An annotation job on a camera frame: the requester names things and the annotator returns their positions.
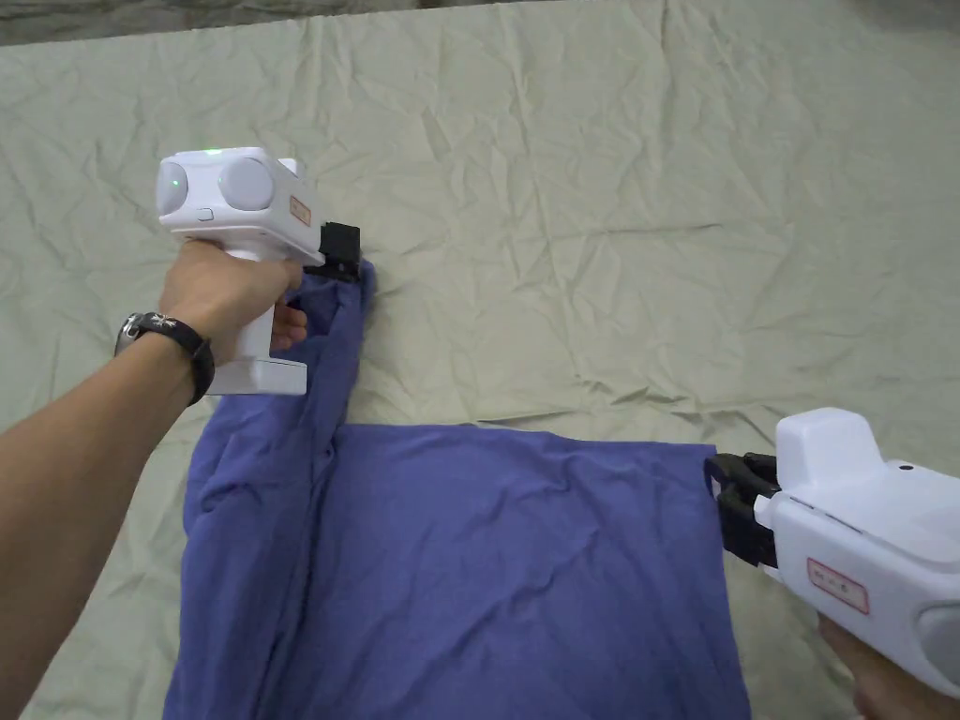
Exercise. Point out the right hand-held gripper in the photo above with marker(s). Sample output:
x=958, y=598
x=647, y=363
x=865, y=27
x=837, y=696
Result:
x=862, y=525

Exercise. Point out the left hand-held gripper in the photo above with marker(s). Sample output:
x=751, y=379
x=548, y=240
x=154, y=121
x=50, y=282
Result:
x=240, y=217

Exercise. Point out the dark blue shirt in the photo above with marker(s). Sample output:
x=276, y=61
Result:
x=480, y=570

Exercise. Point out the person's left forearm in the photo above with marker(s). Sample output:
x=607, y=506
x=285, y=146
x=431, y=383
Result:
x=82, y=480

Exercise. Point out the person's left hand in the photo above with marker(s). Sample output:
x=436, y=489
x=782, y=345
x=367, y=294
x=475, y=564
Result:
x=217, y=292

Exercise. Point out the person's right hand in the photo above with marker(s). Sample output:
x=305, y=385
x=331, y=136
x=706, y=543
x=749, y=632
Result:
x=892, y=682

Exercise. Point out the bed with pale green sheet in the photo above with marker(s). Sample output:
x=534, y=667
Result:
x=600, y=225

